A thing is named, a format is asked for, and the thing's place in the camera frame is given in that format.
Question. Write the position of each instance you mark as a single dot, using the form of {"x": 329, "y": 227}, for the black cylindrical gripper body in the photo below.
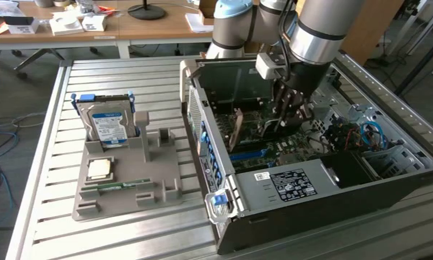
{"x": 306, "y": 77}

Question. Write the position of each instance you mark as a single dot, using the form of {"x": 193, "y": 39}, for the green graphics card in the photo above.
{"x": 236, "y": 127}

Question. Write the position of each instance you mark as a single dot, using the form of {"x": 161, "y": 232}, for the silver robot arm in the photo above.
{"x": 321, "y": 27}

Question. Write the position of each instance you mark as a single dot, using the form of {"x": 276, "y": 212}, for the black power connector bundle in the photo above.
{"x": 337, "y": 135}

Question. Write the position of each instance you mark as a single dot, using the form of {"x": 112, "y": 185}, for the green motherboard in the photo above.
{"x": 292, "y": 147}

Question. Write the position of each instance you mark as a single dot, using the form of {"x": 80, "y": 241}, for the grey chipset heatsink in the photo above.
{"x": 288, "y": 160}

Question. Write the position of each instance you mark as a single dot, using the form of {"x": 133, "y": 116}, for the long blue expansion slot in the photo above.
{"x": 249, "y": 155}

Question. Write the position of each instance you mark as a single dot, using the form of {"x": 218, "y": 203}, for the wooden cabinet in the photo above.
{"x": 378, "y": 27}

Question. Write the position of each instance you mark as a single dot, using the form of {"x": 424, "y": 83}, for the grey power supply unit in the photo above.
{"x": 260, "y": 195}

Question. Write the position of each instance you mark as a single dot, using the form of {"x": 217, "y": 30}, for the white paper stack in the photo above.
{"x": 196, "y": 24}

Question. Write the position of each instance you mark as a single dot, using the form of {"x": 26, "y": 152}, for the open cardboard box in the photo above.
{"x": 205, "y": 8}

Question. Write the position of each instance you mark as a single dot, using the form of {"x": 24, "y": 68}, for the blue case latch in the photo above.
{"x": 217, "y": 201}

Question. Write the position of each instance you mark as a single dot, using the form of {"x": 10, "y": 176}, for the open black PC case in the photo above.
{"x": 310, "y": 216}

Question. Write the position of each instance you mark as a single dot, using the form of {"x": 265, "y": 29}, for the wooden desk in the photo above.
{"x": 154, "y": 29}
{"x": 38, "y": 39}

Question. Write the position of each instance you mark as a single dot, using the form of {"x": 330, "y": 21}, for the grey parts rack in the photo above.
{"x": 129, "y": 173}

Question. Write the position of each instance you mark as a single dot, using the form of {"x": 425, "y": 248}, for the hard disk with blue rails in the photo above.
{"x": 108, "y": 127}

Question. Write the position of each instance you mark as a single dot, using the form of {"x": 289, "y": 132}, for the black round lamp base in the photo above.
{"x": 145, "y": 13}

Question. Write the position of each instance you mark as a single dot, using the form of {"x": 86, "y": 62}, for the green RAM stick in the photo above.
{"x": 114, "y": 185}

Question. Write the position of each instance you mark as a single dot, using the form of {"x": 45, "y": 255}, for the CPU chip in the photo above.
{"x": 98, "y": 169}

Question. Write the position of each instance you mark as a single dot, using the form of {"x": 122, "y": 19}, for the white labelled box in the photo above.
{"x": 93, "y": 24}

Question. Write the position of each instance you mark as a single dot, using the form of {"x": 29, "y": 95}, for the orange tool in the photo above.
{"x": 106, "y": 10}

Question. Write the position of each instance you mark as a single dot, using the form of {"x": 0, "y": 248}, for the white box with round roll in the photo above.
{"x": 66, "y": 27}

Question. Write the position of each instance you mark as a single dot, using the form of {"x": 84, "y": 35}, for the tape roll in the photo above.
{"x": 61, "y": 2}

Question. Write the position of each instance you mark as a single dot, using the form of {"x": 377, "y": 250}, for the grey cup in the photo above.
{"x": 44, "y": 3}

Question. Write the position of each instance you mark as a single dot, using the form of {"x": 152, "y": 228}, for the black and white box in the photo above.
{"x": 21, "y": 28}

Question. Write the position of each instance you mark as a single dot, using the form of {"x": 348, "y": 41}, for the clear plastic bags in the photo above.
{"x": 2, "y": 6}

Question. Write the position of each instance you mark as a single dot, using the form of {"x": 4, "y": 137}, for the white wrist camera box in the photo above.
{"x": 268, "y": 66}

